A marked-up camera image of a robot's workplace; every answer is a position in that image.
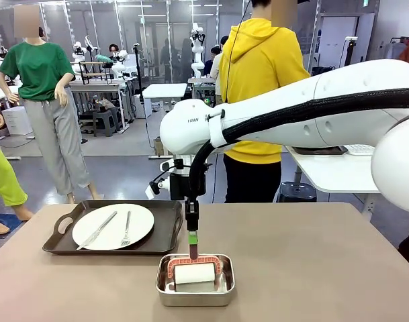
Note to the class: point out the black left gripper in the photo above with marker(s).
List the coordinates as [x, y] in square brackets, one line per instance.
[178, 186]

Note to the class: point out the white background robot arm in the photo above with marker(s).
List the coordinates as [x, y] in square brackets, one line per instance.
[196, 53]

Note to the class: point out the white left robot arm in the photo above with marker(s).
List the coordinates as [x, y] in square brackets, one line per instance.
[274, 100]

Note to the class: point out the blue floor mat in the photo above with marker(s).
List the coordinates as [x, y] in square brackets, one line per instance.
[9, 219]

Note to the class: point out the dark brown serving tray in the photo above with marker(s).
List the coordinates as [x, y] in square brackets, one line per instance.
[164, 228]

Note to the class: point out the white round plate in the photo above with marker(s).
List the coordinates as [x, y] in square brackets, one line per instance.
[140, 221]

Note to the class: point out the silver fork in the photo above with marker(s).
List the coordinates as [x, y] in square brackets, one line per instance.
[127, 228]

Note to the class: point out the rectangular metal tin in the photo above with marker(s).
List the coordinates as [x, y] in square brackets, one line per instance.
[194, 296]

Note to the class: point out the cardboard box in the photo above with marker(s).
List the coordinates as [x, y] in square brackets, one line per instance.
[158, 147]

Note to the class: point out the silver table knife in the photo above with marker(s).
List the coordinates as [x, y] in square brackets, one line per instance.
[98, 229]

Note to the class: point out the black round stool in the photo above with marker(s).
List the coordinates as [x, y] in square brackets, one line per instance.
[296, 192]

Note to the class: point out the grey plastic stool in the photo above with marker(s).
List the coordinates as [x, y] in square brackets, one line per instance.
[105, 122]

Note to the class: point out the small white table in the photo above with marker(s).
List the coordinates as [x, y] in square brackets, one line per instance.
[165, 91]

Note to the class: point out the dark flat tray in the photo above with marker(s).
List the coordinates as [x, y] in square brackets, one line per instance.
[320, 151]

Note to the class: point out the person in white top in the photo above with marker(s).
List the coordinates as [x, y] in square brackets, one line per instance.
[215, 75]

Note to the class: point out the white desk with keyboard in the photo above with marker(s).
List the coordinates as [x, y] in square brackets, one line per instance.
[335, 172]

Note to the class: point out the black tripod stand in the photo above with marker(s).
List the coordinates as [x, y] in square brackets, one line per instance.
[139, 77]

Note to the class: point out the white workbench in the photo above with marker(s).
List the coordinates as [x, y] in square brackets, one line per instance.
[96, 89]

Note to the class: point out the person in yellow hoodie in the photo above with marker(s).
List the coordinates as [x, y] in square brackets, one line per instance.
[258, 60]

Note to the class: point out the white keyboard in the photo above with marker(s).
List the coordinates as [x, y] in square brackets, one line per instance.
[360, 149]

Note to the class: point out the seated person with dark hair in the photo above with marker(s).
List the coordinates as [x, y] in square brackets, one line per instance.
[113, 50]

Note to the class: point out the mannequin in lime trousers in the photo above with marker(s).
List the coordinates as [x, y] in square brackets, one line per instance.
[2, 174]

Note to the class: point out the white storage box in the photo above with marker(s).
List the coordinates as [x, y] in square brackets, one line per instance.
[17, 120]

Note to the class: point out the mannequin in green shirt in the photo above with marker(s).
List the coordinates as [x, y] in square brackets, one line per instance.
[39, 67]

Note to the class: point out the black stand with white top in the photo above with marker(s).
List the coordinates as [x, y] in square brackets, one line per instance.
[351, 50]

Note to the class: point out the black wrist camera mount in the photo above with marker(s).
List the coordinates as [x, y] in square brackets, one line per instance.
[158, 186]

